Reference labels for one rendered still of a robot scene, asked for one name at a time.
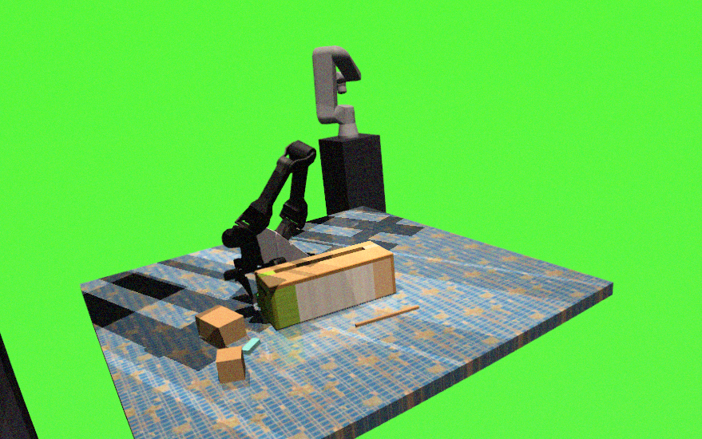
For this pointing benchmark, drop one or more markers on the thin wooden stick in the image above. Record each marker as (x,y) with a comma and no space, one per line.
(387,315)

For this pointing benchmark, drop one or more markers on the tan cube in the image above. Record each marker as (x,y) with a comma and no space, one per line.
(220,325)

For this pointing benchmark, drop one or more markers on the brown cardboard box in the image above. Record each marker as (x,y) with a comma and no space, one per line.
(230,364)

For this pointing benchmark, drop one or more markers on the long wooden box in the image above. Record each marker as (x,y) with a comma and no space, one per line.
(322,284)

